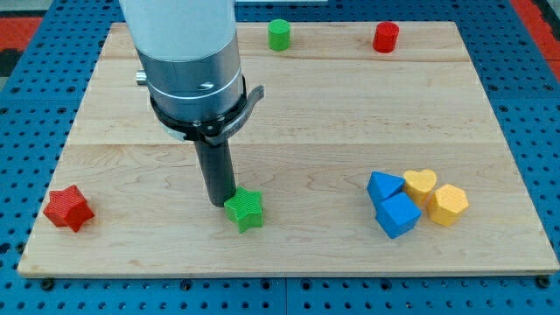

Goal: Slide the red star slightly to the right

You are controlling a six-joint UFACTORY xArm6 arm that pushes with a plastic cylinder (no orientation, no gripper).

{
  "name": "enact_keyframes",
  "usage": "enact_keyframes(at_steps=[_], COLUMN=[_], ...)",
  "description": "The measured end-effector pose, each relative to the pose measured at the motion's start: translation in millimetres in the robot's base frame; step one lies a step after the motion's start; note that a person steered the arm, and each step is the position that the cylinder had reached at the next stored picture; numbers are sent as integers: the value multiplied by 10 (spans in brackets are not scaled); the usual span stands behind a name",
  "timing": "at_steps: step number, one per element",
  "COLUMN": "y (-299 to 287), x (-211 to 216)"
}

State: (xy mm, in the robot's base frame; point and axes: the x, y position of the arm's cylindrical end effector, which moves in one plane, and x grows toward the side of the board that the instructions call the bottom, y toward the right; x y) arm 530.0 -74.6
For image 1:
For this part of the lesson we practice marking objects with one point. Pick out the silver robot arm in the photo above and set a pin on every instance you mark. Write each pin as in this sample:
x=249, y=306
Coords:
x=191, y=61

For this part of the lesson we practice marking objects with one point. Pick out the green star block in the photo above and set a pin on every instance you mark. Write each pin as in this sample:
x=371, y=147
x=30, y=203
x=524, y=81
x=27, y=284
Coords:
x=245, y=209

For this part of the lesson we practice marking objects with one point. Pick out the red star block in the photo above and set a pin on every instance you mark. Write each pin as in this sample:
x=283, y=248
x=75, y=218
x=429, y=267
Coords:
x=68, y=208

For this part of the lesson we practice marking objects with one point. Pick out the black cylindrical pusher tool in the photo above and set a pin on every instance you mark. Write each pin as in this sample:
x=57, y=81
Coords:
x=217, y=168

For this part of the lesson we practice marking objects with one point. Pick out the wooden board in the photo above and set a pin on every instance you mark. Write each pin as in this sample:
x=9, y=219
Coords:
x=334, y=111

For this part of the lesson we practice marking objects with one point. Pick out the blue triangle block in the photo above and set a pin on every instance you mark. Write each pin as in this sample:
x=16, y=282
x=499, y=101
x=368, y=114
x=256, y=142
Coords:
x=382, y=186

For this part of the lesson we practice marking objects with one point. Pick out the green cylinder block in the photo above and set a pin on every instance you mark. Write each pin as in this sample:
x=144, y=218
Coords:
x=279, y=35

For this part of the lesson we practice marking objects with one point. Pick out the blue cube block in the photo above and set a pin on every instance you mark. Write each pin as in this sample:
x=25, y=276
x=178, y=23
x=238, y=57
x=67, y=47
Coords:
x=397, y=215

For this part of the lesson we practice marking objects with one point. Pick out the yellow heart block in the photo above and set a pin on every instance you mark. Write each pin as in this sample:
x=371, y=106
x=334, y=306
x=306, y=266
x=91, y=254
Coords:
x=419, y=185

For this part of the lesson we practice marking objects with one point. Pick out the red cylinder block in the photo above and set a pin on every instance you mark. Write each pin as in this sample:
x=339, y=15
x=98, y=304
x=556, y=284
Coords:
x=385, y=37

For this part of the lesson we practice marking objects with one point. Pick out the yellow hexagon block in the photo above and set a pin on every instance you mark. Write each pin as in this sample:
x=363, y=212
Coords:
x=447, y=205

